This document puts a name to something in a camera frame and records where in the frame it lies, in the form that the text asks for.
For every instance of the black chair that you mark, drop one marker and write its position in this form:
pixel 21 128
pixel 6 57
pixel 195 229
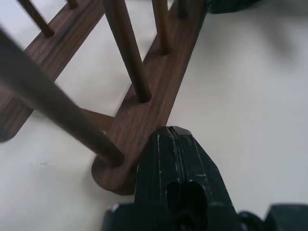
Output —
pixel 228 6

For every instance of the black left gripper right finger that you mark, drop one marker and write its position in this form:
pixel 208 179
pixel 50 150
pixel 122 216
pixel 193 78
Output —
pixel 202 166

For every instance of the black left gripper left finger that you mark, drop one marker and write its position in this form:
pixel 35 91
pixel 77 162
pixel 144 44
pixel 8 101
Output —
pixel 154 168

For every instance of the dark wooden dish rack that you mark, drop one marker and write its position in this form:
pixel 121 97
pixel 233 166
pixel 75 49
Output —
pixel 149 96

